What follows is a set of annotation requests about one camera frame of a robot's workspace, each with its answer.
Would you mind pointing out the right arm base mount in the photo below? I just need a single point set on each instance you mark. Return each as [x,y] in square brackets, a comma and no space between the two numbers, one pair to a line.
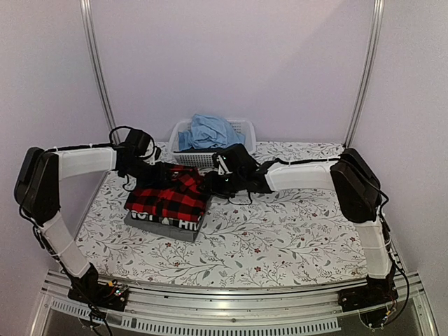
[379,295]

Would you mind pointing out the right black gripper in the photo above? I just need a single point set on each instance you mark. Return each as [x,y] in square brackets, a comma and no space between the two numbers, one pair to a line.
[213,187]

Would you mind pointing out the left aluminium post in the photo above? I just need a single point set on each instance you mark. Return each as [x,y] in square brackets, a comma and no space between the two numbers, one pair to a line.
[93,51]

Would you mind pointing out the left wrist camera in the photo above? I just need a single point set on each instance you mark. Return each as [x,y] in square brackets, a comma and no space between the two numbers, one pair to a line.
[142,145]

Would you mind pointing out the right aluminium post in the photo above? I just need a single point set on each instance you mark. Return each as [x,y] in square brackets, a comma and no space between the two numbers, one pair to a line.
[372,46]

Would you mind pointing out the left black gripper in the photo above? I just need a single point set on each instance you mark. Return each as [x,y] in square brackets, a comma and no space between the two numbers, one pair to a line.
[159,180]

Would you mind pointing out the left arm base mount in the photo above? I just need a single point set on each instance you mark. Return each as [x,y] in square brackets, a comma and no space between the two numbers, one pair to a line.
[88,290]

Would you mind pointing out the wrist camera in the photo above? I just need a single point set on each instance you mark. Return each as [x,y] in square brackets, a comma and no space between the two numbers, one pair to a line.
[231,159]
[142,145]

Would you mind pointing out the grey shirt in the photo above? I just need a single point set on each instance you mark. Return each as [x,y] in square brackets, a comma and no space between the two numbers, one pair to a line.
[164,230]

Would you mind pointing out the red black plaid shirt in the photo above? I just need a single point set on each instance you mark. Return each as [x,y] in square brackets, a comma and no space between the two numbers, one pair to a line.
[169,191]

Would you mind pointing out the floral tablecloth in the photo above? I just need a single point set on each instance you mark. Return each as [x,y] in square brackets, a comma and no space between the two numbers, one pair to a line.
[287,238]

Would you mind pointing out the blue shirt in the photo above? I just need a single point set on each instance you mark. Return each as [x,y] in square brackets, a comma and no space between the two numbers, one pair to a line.
[207,132]

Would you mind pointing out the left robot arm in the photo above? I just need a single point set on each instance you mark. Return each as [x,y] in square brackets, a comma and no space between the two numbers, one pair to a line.
[37,190]

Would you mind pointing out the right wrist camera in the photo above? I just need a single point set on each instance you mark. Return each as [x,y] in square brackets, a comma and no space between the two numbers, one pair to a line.
[231,159]

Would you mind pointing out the black white plaid shirt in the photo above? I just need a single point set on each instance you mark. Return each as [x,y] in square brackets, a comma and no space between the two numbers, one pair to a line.
[136,217]

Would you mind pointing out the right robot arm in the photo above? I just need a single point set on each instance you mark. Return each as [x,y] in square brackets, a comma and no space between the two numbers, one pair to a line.
[358,192]

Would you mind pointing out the aluminium post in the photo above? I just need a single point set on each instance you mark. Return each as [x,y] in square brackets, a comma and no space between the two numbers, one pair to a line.
[372,46]
[93,51]

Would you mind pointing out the aluminium front rail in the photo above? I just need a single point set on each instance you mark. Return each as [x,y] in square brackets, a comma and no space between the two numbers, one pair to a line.
[154,309]

